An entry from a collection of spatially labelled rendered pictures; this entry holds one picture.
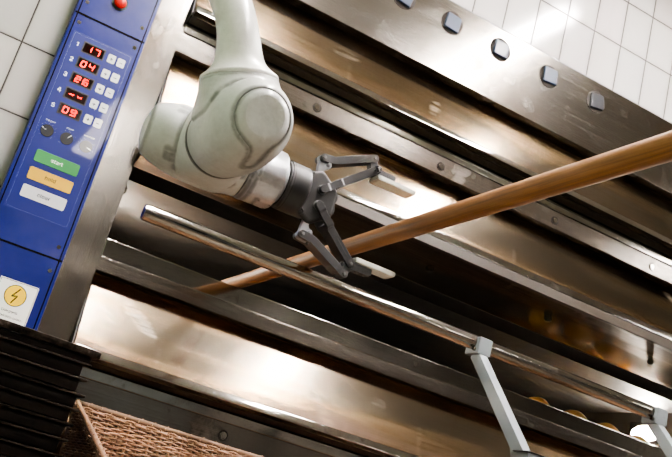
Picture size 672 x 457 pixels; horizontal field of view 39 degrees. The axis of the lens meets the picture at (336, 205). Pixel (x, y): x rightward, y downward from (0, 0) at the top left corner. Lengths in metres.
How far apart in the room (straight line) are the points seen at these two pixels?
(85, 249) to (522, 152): 1.18
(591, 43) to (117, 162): 1.43
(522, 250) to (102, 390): 1.12
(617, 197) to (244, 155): 1.72
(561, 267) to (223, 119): 1.56
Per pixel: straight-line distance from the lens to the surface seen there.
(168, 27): 2.15
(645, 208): 2.79
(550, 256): 2.53
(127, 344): 1.96
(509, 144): 2.51
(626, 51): 2.89
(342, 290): 1.74
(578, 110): 2.69
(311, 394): 2.11
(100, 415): 1.92
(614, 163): 1.05
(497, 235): 2.43
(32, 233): 1.92
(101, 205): 1.99
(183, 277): 2.02
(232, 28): 1.22
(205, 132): 1.17
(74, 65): 2.02
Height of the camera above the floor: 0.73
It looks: 19 degrees up
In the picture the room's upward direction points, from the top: 16 degrees clockwise
